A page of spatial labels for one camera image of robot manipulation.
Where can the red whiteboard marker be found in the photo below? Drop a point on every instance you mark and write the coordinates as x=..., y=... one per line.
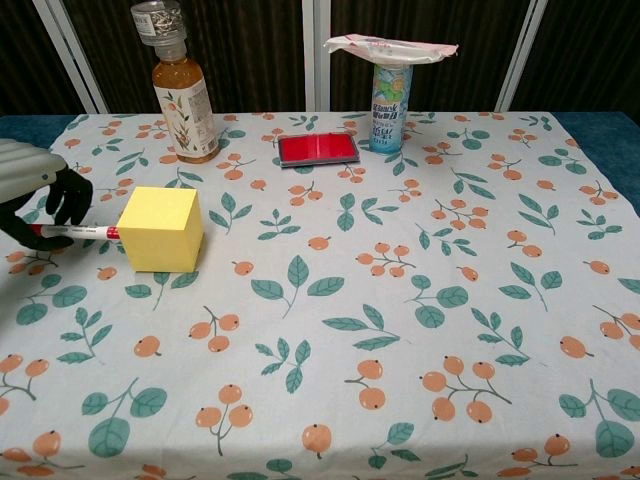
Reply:
x=80, y=231

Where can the floral fruit print tablecloth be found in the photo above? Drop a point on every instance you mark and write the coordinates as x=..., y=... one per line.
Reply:
x=320, y=320

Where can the red ink stamp pad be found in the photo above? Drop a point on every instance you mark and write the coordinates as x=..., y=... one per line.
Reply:
x=319, y=149

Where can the light blue drink can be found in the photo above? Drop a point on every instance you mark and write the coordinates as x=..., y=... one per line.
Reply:
x=391, y=108

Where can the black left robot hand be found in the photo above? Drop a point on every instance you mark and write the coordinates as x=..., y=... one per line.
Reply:
x=70, y=195

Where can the white pink wet wipes pack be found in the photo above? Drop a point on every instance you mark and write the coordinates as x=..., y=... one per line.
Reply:
x=390, y=48

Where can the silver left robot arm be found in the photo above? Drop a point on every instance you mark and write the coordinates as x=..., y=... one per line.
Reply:
x=22, y=167

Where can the white folding screen frame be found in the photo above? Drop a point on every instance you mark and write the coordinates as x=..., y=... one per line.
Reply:
x=315, y=55

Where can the clear jar of paper clips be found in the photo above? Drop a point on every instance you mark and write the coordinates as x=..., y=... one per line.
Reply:
x=158, y=24

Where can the amber tea bottle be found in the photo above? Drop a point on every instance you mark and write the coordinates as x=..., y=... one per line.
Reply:
x=186, y=112

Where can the yellow cube block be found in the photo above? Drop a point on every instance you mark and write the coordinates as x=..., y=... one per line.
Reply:
x=162, y=230

